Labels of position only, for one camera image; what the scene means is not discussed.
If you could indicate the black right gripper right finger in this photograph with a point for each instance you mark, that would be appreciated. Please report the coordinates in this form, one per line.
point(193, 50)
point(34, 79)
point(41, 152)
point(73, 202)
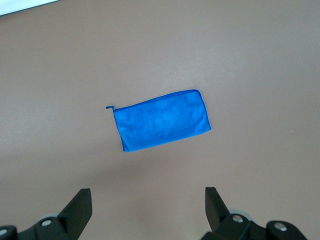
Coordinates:
point(220, 220)

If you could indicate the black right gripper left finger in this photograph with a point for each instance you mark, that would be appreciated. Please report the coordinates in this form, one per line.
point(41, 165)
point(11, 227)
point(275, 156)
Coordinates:
point(75, 217)

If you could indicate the blue microfibre towel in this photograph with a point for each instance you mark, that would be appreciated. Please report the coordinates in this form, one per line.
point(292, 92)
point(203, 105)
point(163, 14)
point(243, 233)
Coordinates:
point(162, 122)

